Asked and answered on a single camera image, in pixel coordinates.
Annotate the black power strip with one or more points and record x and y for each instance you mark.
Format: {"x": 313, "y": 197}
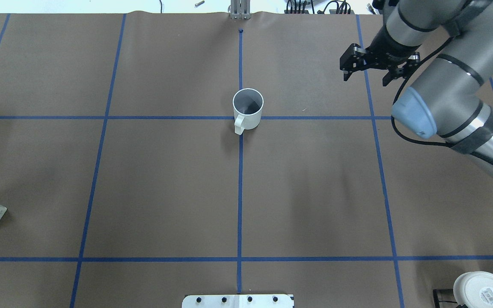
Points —
{"x": 319, "y": 7}

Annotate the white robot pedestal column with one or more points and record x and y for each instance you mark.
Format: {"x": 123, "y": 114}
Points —
{"x": 239, "y": 301}

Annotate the white grey mug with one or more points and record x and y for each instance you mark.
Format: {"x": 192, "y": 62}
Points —
{"x": 247, "y": 104}

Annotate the aluminium frame post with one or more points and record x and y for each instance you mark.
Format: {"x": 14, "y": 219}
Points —
{"x": 240, "y": 10}

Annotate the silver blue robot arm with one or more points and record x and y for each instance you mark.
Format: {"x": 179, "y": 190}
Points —
{"x": 441, "y": 106}

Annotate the black wire mug rack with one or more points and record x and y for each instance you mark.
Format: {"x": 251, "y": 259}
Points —
{"x": 444, "y": 298}

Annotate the white mug on rack lower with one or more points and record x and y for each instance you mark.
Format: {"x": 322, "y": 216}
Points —
{"x": 474, "y": 289}

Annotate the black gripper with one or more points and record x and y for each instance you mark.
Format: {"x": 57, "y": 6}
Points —
{"x": 386, "y": 45}

